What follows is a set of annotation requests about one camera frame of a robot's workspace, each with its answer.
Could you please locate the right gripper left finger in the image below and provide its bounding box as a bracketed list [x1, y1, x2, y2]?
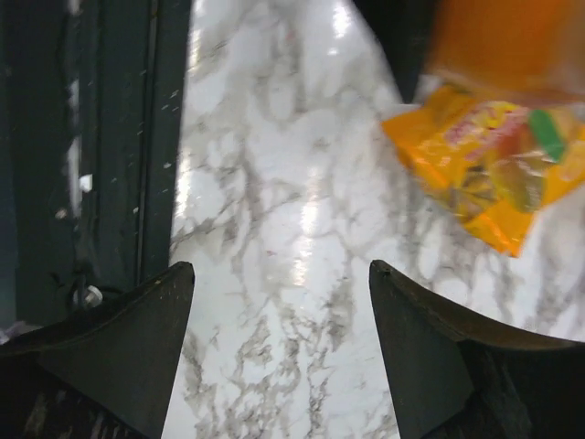
[1, 262, 196, 438]

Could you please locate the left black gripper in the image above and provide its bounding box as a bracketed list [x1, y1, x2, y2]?
[353, 0, 439, 103]

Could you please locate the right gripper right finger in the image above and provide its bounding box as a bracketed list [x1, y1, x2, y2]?
[369, 260, 584, 438]

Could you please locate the orange juice bottle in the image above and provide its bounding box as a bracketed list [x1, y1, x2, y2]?
[426, 1, 584, 104]

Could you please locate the orange mango gummy bag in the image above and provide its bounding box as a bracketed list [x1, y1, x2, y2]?
[382, 85, 584, 257]

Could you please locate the black base frame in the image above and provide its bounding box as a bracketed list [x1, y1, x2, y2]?
[1, 1, 192, 327]

